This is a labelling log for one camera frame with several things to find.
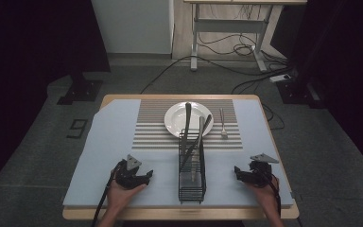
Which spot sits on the black stand base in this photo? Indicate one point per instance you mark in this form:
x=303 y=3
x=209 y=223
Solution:
x=81 y=90
x=299 y=93

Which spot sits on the striped placemat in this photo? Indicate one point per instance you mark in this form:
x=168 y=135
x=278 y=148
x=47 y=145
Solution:
x=154 y=132

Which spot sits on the person's left hand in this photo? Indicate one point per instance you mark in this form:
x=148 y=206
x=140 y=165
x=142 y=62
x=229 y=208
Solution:
x=122 y=195

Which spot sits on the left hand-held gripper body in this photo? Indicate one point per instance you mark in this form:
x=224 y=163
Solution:
x=126 y=176

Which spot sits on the white round plate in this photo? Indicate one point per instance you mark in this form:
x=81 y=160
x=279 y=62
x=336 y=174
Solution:
x=176 y=119

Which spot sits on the white-framed desk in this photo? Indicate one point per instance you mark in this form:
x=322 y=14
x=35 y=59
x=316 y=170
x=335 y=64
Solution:
x=230 y=25

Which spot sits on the white panel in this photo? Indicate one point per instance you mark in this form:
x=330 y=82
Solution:
x=132 y=25

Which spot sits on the dark curtain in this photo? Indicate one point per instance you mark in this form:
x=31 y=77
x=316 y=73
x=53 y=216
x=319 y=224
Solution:
x=28 y=47
x=343 y=63

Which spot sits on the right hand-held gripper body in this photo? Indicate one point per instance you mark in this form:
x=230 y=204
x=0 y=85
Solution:
x=259 y=171

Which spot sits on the silver metal utensil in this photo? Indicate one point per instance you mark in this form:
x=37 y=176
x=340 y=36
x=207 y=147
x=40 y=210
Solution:
x=199 y=135

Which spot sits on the silver fork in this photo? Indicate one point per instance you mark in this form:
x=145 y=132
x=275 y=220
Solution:
x=223 y=126

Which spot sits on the white power strip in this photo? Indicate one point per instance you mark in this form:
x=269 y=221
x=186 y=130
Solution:
x=280 y=78

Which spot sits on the light blue table mat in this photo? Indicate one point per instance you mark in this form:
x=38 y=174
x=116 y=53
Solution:
x=113 y=148

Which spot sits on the person's right hand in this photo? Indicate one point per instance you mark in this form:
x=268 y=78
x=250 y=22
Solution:
x=266 y=193

